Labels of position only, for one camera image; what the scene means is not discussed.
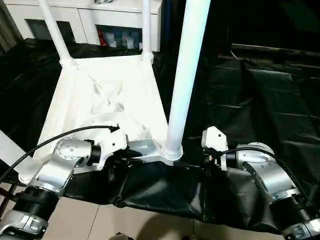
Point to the white plastic table leg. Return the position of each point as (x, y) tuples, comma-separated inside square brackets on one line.
[(146, 25), (57, 30), (12, 150), (187, 65)]

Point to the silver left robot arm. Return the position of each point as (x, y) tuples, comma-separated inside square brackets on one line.
[(55, 170)]

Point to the toy figures behind cabinet glass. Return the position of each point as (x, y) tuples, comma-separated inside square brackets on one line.
[(117, 39)]

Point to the black tv cabinet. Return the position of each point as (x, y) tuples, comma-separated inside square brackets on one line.
[(250, 22)]

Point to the white cabinet with glass doors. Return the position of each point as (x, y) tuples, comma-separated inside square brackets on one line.
[(85, 17)]

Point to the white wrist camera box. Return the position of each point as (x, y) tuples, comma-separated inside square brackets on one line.
[(114, 142), (214, 137)]

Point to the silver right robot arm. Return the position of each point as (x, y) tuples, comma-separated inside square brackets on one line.
[(270, 175)]

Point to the black metal stand frame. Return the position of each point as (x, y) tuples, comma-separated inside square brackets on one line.
[(6, 192)]

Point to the grey plush toy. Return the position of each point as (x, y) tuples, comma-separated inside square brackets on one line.
[(103, 1)]

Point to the silver left leg black foot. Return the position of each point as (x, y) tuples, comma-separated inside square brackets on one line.
[(122, 237)]

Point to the black work mat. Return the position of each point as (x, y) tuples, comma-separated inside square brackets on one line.
[(260, 100)]

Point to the white plastic table top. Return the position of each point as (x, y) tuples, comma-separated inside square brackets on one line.
[(100, 100)]

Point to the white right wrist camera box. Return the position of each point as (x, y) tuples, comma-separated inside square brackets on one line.
[(214, 137)]

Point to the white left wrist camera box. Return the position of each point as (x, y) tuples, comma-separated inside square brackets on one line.
[(114, 142)]

